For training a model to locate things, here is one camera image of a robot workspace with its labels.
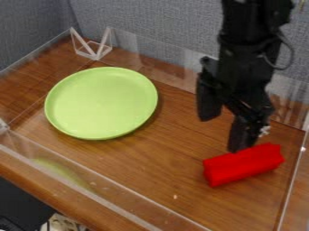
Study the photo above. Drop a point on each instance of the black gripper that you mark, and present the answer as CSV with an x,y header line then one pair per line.
x,y
233,82

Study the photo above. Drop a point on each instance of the red long block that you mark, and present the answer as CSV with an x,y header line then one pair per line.
x,y
236,166

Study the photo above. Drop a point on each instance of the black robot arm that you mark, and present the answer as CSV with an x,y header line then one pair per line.
x,y
255,20

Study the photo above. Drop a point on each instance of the green round plate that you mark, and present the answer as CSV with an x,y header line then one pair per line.
x,y
101,103

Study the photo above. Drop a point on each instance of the black box under table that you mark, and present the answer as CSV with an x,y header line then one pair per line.
x,y
20,208

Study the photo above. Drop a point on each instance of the clear acrylic enclosure wall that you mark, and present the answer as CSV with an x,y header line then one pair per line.
x,y
140,183

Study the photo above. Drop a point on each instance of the clear acrylic corner bracket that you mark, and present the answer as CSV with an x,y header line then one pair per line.
x,y
90,49

